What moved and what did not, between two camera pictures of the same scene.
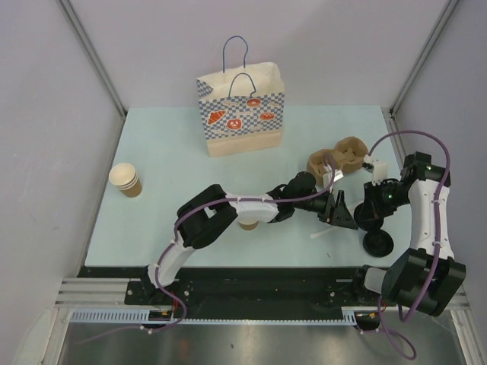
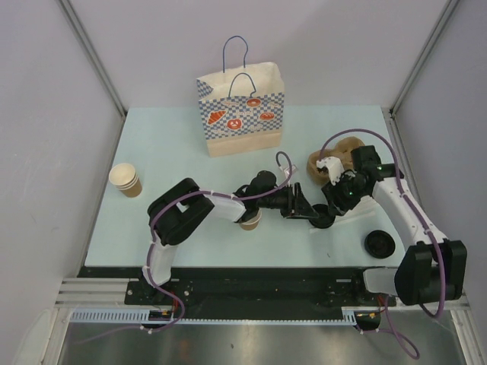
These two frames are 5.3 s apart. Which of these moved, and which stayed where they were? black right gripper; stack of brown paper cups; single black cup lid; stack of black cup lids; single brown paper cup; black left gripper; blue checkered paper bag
Moved: black right gripper; single black cup lid; black left gripper
Stayed: blue checkered paper bag; stack of black cup lids; stack of brown paper cups; single brown paper cup
